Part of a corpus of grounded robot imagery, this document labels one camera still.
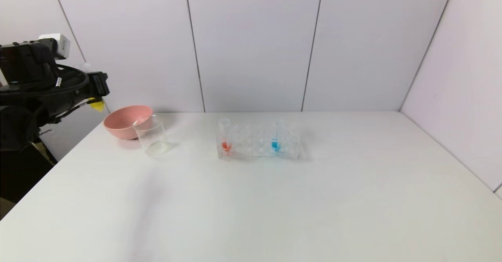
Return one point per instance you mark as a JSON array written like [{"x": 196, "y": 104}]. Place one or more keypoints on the test tube with red pigment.
[{"x": 226, "y": 144}]

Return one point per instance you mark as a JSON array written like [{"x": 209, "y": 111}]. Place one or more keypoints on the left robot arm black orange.
[{"x": 15, "y": 120}]

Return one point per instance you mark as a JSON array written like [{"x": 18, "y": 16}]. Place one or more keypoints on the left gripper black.
[{"x": 98, "y": 84}]

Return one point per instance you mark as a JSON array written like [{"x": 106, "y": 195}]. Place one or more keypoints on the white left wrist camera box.
[{"x": 59, "y": 44}]

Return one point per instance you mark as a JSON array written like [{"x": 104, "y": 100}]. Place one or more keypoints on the pink bowl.
[{"x": 123, "y": 122}]

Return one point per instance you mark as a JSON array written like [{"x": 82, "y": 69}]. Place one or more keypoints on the test tube with blue pigment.
[{"x": 276, "y": 144}]

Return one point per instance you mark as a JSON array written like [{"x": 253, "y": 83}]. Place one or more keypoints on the clear plastic test tube rack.
[{"x": 255, "y": 144}]

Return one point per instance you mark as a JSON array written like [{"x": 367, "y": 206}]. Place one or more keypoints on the test tube with yellow pigment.
[{"x": 98, "y": 105}]

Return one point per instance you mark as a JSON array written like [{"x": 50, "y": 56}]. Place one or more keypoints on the dark background furniture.
[{"x": 19, "y": 175}]

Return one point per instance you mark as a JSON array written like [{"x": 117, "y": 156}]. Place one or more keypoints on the clear glass beaker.
[{"x": 155, "y": 140}]

